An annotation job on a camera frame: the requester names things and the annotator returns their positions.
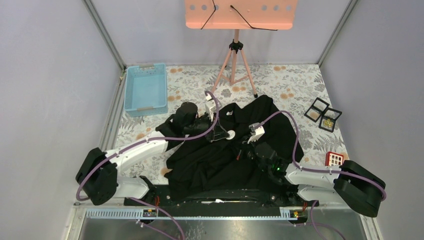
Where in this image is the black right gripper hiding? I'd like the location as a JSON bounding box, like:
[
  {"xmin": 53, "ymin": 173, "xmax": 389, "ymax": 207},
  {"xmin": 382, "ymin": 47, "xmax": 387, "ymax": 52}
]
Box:
[{"xmin": 229, "ymin": 134, "xmax": 270, "ymax": 173}]

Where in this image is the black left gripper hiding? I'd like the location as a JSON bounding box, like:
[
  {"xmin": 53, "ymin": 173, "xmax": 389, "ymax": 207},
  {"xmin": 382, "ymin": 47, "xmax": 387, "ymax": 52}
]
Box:
[{"xmin": 184, "ymin": 111, "xmax": 230, "ymax": 143}]

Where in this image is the black shirt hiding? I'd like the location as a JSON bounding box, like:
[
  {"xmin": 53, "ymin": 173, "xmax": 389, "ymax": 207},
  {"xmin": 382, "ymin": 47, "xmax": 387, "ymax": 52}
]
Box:
[{"xmin": 163, "ymin": 94, "xmax": 305, "ymax": 202}]

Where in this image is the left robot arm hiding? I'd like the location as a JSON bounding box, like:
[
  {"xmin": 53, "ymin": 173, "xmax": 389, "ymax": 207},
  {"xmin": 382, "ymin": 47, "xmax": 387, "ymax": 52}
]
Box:
[{"xmin": 75, "ymin": 101, "xmax": 235, "ymax": 206}]

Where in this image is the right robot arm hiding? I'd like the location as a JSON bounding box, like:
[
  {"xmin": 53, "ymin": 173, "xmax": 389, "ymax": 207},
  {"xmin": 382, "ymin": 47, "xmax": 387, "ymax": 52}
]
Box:
[{"xmin": 237, "ymin": 139, "xmax": 387, "ymax": 218}]

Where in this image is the black brooch display tray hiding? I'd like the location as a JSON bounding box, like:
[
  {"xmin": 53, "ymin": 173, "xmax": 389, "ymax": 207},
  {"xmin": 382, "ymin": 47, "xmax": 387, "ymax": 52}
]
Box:
[{"xmin": 303, "ymin": 97, "xmax": 343, "ymax": 133}]

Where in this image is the floral table mat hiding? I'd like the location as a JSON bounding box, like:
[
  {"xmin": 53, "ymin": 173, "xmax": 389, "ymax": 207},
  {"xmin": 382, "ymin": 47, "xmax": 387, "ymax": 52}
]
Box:
[{"xmin": 111, "ymin": 64, "xmax": 350, "ymax": 185}]

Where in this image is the red white grid box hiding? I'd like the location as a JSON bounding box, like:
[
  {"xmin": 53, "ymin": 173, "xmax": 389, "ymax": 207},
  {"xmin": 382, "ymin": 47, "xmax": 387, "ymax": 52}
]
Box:
[{"xmin": 325, "ymin": 151, "xmax": 345, "ymax": 167}]

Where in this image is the light blue plastic basket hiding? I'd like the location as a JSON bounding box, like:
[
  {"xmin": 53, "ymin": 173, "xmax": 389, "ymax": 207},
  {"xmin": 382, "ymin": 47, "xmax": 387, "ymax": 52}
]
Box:
[{"xmin": 124, "ymin": 63, "xmax": 168, "ymax": 117}]

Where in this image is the pink music stand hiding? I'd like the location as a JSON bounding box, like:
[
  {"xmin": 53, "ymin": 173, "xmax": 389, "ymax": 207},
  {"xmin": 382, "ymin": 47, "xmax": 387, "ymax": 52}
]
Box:
[{"xmin": 184, "ymin": 0, "xmax": 298, "ymax": 98}]

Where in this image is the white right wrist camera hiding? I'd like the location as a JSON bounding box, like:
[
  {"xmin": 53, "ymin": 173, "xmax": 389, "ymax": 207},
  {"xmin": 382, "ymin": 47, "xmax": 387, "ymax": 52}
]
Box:
[{"xmin": 247, "ymin": 122, "xmax": 265, "ymax": 144}]

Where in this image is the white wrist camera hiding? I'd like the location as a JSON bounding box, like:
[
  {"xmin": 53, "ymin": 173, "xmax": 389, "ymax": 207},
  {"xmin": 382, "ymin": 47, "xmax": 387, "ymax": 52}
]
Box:
[
  {"xmin": 247, "ymin": 122, "xmax": 265, "ymax": 144},
  {"xmin": 205, "ymin": 94, "xmax": 219, "ymax": 119}
]

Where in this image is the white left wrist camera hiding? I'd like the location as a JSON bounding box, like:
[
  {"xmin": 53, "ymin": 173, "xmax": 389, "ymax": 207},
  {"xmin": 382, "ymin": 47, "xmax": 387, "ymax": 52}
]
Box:
[{"xmin": 205, "ymin": 94, "xmax": 219, "ymax": 119}]

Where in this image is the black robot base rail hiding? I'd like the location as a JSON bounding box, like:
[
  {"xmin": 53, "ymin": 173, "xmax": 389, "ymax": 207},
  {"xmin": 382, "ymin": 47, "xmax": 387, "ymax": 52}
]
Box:
[{"xmin": 123, "ymin": 185, "xmax": 314, "ymax": 220}]

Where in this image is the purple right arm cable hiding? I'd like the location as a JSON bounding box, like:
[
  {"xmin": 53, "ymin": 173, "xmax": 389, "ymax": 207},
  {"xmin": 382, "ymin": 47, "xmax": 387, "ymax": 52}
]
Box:
[{"xmin": 253, "ymin": 110, "xmax": 388, "ymax": 240}]

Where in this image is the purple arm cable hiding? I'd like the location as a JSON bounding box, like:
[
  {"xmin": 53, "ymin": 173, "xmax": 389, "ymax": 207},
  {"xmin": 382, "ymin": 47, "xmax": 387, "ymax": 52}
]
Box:
[
  {"xmin": 253, "ymin": 110, "xmax": 388, "ymax": 240},
  {"xmin": 75, "ymin": 90, "xmax": 221, "ymax": 202}
]

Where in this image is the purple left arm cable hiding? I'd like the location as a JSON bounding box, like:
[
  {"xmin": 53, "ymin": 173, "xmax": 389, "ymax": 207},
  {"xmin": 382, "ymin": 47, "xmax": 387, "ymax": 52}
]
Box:
[{"xmin": 75, "ymin": 90, "xmax": 221, "ymax": 202}]

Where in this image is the aluminium frame rail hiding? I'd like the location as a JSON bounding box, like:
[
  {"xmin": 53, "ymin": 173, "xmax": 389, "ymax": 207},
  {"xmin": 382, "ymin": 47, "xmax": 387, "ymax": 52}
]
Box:
[{"xmin": 82, "ymin": 0, "xmax": 127, "ymax": 71}]

